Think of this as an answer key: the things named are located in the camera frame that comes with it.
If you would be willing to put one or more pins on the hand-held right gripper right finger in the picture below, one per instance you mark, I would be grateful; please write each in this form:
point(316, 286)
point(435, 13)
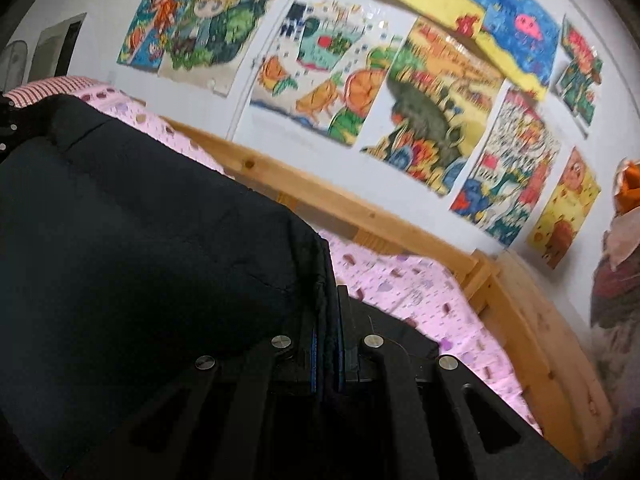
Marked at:
point(342, 367)

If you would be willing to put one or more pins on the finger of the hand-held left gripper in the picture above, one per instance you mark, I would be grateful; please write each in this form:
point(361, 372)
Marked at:
point(11, 127)

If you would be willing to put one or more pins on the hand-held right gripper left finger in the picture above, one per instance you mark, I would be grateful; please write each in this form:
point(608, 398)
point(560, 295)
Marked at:
point(314, 365)

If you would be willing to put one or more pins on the black jacket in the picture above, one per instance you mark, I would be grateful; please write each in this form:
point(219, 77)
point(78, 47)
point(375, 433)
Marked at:
point(150, 260)

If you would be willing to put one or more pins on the clear plastic bag of clothes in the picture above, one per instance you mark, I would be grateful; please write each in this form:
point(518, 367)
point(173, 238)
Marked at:
point(617, 310)

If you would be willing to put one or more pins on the red checked pillow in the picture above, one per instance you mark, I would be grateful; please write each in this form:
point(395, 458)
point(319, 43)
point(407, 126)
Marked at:
point(45, 87)

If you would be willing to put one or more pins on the standing fan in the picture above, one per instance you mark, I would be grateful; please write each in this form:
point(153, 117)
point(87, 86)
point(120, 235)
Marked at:
point(12, 65)

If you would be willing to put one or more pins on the grey door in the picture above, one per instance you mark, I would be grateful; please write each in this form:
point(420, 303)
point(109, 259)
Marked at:
point(57, 45)

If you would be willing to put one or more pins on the pink apple print blanket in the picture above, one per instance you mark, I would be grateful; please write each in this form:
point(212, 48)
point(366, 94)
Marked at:
point(400, 285)

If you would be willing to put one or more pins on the orange-haired figure blue drawing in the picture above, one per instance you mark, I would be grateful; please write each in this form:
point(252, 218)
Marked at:
point(155, 15)

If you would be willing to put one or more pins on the blond figure drawing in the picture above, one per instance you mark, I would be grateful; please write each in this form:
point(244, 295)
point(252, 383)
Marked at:
point(215, 25)

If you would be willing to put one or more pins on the red city drawing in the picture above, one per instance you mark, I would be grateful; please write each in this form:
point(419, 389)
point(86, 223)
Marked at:
point(510, 170)

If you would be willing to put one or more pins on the yellow drawing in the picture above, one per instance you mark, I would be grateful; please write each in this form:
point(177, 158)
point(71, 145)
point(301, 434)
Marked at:
point(565, 210)

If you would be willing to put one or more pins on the dark hill landscape drawing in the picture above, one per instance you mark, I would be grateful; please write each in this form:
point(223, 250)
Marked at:
point(435, 105)

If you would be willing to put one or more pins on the oranges and teal drawing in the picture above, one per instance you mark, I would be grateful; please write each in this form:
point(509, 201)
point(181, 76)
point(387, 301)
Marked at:
point(320, 70)

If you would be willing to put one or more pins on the orange cloth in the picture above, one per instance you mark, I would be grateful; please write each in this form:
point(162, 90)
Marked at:
point(631, 185)

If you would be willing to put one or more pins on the pink jellyfish sea drawing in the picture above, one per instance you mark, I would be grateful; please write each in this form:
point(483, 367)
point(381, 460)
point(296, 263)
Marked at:
point(525, 35)

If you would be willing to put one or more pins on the red-haired green-clothed figure drawing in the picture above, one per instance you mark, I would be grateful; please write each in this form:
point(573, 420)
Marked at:
point(580, 70)

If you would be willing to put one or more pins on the wooden bed frame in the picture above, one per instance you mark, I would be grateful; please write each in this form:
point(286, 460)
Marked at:
point(540, 340)

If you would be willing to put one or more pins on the white wall pipe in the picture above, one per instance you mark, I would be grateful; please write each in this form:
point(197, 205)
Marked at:
point(260, 60)

